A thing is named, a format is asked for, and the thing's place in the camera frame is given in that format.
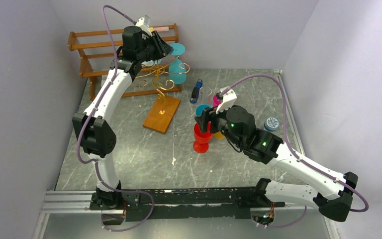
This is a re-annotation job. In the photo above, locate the wooden shelf rack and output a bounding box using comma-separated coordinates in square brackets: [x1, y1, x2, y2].
[68, 24, 179, 101]

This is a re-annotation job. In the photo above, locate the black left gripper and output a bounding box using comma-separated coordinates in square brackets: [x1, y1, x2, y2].
[140, 33, 176, 64]

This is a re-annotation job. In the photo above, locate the blue wine glass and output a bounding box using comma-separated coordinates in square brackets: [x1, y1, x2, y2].
[195, 104, 211, 117]
[168, 43, 187, 85]

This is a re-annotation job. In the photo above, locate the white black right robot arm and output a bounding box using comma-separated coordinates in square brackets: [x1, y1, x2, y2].
[194, 106, 358, 222]

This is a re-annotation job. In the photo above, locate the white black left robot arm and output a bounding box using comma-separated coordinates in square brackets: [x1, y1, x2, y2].
[72, 26, 173, 209]

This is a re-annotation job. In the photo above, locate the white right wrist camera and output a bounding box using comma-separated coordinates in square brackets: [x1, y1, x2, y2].
[216, 86, 237, 114]

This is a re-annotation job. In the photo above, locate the gold wire glass rack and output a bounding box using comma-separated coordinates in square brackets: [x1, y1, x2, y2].
[128, 63, 182, 134]

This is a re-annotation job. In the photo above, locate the yellow wine glass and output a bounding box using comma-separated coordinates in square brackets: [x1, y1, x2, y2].
[213, 131, 225, 139]

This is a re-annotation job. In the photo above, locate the yellow pink eraser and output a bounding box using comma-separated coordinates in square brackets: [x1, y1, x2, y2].
[155, 26, 170, 32]

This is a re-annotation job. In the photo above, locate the pink wine glass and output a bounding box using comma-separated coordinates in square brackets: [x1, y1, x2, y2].
[212, 93, 223, 107]

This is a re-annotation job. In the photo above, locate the blue stapler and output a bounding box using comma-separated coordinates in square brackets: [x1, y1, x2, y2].
[190, 79, 203, 104]

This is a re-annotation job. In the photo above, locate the toothbrush package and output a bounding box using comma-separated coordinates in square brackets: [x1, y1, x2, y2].
[142, 59, 162, 67]

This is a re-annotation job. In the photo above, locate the clear wine glass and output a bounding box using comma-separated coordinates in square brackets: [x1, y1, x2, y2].
[199, 86, 212, 106]

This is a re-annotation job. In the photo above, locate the red wine glass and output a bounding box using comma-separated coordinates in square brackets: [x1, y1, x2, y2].
[193, 123, 213, 154]

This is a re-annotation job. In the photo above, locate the blue wine glass front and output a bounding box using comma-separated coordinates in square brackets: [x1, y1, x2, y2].
[195, 104, 211, 117]

